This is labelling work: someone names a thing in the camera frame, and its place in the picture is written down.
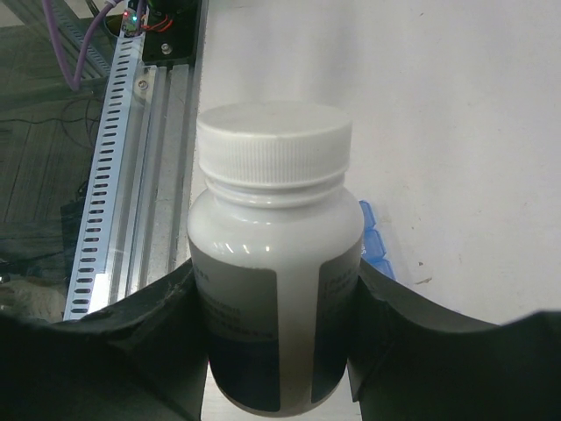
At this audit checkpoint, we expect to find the white pill bottle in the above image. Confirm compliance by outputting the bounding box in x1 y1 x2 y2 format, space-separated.
186 101 366 416

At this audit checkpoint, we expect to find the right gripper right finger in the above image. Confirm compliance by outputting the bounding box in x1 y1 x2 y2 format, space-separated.
348 262 560 420

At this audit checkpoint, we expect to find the small status circuit board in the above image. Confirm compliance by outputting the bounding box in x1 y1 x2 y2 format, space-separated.
121 8 146 38

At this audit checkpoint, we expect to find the white bottle cap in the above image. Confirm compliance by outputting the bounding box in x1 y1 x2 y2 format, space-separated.
196 101 352 189

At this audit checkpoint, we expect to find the blue weekly pill organizer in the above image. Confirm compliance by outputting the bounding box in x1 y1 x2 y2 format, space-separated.
359 200 396 281

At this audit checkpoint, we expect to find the slotted grey cable duct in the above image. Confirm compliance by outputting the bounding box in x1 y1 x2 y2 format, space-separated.
63 36 144 321

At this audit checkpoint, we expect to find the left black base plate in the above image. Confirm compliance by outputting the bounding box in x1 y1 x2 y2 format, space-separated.
142 0 202 67

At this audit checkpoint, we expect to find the aluminium mounting rail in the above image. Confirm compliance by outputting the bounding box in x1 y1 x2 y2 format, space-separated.
106 1 208 305

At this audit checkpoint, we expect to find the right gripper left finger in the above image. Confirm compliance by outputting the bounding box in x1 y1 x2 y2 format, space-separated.
1 262 208 420

